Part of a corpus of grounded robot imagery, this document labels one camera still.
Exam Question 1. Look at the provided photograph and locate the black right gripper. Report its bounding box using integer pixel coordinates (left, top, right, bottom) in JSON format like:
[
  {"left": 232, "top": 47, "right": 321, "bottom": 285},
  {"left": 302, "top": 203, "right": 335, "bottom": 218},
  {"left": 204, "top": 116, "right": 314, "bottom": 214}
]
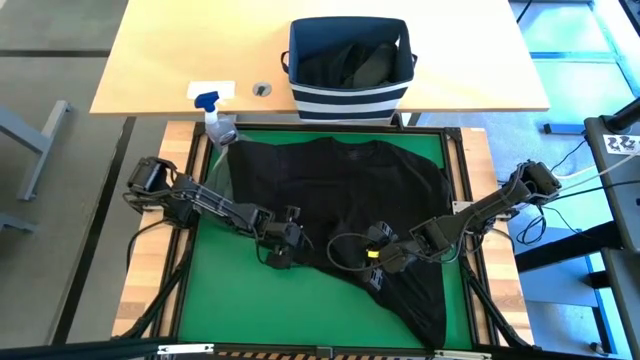
[{"left": 367, "top": 221, "right": 429, "bottom": 275}]

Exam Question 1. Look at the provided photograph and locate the black garment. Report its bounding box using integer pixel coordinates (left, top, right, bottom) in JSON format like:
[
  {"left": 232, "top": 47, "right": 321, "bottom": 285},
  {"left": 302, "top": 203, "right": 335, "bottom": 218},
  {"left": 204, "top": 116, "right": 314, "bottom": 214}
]
[{"left": 227, "top": 136, "right": 455, "bottom": 350}]

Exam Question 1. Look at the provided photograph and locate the dark green garment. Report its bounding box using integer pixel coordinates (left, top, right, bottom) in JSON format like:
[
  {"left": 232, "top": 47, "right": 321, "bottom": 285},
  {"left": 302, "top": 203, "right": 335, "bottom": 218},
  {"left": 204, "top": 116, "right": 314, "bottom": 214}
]
[{"left": 206, "top": 141, "right": 240, "bottom": 202}]

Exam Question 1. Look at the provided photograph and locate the navy white striped laundry bin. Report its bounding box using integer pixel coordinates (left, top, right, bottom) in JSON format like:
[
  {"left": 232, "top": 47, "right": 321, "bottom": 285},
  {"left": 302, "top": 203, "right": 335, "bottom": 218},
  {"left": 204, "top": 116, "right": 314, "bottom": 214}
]
[{"left": 280, "top": 16, "right": 419, "bottom": 123}]

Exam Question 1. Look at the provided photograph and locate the clear spray bottle blue trigger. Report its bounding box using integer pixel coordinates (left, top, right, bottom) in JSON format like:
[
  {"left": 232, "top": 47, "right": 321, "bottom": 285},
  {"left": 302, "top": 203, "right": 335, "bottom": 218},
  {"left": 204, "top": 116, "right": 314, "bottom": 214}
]
[{"left": 193, "top": 90, "right": 240, "bottom": 150}]

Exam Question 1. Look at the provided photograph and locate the white label card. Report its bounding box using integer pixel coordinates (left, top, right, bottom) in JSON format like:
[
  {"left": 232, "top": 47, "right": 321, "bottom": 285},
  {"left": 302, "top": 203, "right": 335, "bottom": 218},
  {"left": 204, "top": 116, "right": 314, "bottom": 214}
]
[{"left": 186, "top": 80, "right": 236, "bottom": 101}]

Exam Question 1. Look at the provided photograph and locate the charcoal garment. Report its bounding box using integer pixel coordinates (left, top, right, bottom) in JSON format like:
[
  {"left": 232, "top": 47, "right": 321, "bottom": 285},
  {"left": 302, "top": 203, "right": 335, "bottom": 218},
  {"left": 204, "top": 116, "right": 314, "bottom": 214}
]
[{"left": 299, "top": 42, "right": 400, "bottom": 90}]

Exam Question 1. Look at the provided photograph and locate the light wooden desk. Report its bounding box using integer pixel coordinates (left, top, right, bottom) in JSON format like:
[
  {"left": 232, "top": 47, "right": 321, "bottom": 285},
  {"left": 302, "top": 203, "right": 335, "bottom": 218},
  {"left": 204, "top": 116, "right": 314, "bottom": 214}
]
[{"left": 89, "top": 0, "right": 551, "bottom": 117}]

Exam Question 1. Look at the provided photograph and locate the grey equipment cart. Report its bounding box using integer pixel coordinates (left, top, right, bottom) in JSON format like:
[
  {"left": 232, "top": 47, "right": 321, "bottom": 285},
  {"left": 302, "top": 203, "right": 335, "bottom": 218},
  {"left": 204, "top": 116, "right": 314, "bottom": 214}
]
[{"left": 583, "top": 113, "right": 640, "bottom": 254}]

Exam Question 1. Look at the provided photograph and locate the white printed paper tag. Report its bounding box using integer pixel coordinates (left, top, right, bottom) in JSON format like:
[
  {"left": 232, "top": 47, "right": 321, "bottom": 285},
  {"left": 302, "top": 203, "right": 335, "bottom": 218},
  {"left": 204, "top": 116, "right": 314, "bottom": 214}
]
[{"left": 603, "top": 133, "right": 640, "bottom": 155}]

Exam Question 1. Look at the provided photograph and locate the black pole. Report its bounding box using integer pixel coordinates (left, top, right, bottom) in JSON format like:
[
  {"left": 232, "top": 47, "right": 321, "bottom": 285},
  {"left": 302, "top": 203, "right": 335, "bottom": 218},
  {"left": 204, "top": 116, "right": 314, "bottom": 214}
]
[{"left": 602, "top": 97, "right": 640, "bottom": 134}]

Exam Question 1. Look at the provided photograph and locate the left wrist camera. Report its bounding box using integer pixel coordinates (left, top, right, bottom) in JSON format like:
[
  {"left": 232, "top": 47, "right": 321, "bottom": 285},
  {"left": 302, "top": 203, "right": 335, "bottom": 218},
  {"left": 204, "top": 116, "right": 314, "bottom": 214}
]
[{"left": 264, "top": 248, "right": 297, "bottom": 271}]

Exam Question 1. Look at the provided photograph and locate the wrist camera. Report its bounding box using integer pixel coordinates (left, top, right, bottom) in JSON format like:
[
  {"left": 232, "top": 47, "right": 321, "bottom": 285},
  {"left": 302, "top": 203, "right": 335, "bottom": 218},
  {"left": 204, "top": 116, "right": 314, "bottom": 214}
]
[
  {"left": 264, "top": 248, "right": 297, "bottom": 271},
  {"left": 366, "top": 268, "right": 388, "bottom": 295}
]

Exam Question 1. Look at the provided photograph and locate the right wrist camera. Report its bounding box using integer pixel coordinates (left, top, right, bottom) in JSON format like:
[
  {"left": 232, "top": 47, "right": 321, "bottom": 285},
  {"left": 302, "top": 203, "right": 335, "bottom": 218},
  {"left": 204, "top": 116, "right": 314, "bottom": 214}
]
[{"left": 366, "top": 268, "right": 388, "bottom": 295}]

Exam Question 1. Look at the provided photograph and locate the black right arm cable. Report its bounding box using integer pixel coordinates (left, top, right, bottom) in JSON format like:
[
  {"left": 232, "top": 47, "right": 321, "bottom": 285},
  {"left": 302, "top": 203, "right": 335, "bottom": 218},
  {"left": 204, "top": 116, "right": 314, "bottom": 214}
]
[{"left": 326, "top": 231, "right": 386, "bottom": 275}]

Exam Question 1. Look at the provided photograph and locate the black table frame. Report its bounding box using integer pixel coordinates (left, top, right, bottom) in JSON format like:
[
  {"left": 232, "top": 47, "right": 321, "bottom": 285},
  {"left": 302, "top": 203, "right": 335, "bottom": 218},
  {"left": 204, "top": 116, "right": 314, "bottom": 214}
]
[{"left": 149, "top": 121, "right": 539, "bottom": 360}]

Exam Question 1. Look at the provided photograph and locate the black floor cable coil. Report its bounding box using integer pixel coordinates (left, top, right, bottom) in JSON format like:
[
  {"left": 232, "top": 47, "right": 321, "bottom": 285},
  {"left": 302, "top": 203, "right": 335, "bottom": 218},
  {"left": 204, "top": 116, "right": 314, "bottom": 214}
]
[{"left": 514, "top": 202, "right": 550, "bottom": 247}]

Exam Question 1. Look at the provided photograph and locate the white cable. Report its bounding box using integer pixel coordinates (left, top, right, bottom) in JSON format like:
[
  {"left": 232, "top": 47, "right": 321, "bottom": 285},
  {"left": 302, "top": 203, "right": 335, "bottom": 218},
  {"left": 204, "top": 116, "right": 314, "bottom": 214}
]
[{"left": 554, "top": 149, "right": 640, "bottom": 181}]

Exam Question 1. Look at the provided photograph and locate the grey metal desk frame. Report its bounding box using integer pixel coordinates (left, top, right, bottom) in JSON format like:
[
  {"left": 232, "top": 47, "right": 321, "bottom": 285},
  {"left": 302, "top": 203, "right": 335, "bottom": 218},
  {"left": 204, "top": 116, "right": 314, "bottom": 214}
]
[{"left": 0, "top": 98, "right": 71, "bottom": 234}]

